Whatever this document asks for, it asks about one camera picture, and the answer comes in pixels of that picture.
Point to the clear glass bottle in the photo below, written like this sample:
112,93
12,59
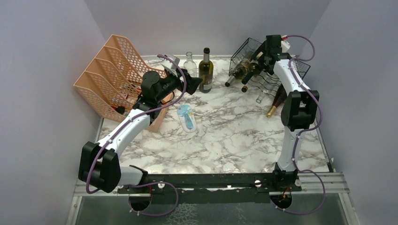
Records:
190,65

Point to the green bottle silver cap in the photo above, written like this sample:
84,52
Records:
240,70

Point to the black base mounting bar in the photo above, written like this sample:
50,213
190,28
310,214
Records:
213,188

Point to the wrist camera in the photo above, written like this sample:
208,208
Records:
285,45
170,63

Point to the amber bottle gold cap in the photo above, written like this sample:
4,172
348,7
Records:
280,97

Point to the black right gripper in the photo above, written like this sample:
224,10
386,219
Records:
265,67

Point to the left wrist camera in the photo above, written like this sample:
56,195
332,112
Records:
170,63

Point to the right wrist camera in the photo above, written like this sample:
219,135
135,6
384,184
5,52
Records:
285,45

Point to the dark bottle brown cap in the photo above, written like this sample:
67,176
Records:
246,88

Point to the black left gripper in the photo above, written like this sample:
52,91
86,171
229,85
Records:
191,83

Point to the peach plastic desk organizer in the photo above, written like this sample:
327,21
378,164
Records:
111,82

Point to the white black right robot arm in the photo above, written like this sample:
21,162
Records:
298,113

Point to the green bottle black cap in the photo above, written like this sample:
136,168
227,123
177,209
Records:
252,66

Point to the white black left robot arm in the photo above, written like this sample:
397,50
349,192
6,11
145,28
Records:
99,164

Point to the black wire wine rack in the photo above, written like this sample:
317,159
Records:
265,82

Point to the green bottle brown label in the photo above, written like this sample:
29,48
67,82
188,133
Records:
206,69

